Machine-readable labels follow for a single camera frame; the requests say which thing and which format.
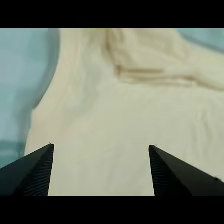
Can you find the cream shirt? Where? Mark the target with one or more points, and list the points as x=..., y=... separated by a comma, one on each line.
x=116, y=126

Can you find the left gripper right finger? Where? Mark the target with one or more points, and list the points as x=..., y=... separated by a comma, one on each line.
x=180, y=176

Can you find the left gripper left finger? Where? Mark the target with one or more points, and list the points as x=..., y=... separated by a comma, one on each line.
x=30, y=173

